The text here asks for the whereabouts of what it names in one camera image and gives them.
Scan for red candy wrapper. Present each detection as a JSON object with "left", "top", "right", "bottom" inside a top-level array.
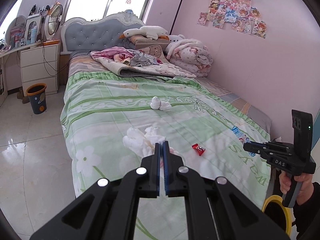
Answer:
[{"left": 192, "top": 144, "right": 206, "bottom": 156}]

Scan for small white tissue ball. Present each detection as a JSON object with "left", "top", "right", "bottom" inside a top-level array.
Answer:
[{"left": 150, "top": 96, "right": 172, "bottom": 112}]

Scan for blue white candy wrapper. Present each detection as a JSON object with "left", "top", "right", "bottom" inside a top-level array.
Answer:
[{"left": 231, "top": 126, "right": 251, "bottom": 145}]

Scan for black sleeve forearm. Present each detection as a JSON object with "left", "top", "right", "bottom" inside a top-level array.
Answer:
[{"left": 293, "top": 182, "right": 320, "bottom": 240}]

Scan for dark blue trash bin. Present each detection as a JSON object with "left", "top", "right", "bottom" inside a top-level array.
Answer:
[{"left": 26, "top": 83, "right": 47, "bottom": 114}]

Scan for person's right hand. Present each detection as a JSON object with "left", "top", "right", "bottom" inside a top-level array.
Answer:
[{"left": 279, "top": 171, "right": 314, "bottom": 205}]

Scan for striped mattress sheet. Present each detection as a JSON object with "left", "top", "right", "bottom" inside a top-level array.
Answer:
[{"left": 195, "top": 77, "right": 271, "bottom": 134}]

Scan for green floral bed quilt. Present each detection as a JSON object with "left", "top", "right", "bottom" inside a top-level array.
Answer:
[{"left": 60, "top": 70, "right": 272, "bottom": 240}]

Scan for folded beige blanket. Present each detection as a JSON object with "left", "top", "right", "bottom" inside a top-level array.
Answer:
[{"left": 92, "top": 57, "right": 196, "bottom": 78}]

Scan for pile of clothes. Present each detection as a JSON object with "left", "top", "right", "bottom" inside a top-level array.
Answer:
[{"left": 90, "top": 46, "right": 162, "bottom": 67}]

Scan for pink folded floral duvet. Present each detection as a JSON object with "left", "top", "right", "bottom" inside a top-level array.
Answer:
[{"left": 164, "top": 35, "right": 213, "bottom": 77}]

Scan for bear print pillow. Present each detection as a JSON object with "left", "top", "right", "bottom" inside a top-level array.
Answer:
[{"left": 139, "top": 44, "right": 169, "bottom": 63}]

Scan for white goose plush toy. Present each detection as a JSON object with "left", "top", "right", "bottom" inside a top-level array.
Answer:
[{"left": 119, "top": 25, "right": 170, "bottom": 40}]

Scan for blue tufted bed headboard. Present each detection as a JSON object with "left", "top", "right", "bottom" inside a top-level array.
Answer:
[{"left": 61, "top": 10, "right": 144, "bottom": 54}]

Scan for white drawer nightstand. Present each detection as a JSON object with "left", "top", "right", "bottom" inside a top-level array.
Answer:
[{"left": 20, "top": 43, "right": 61, "bottom": 95}]

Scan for white desk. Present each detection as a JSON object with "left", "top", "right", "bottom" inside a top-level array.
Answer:
[{"left": 1, "top": 41, "right": 42, "bottom": 106}]

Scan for round vanity mirror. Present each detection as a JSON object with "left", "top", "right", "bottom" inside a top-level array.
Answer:
[{"left": 5, "top": 15, "right": 27, "bottom": 45}]

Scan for anime posters on wall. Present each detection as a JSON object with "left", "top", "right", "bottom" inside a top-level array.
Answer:
[{"left": 197, "top": 0, "right": 267, "bottom": 38}]

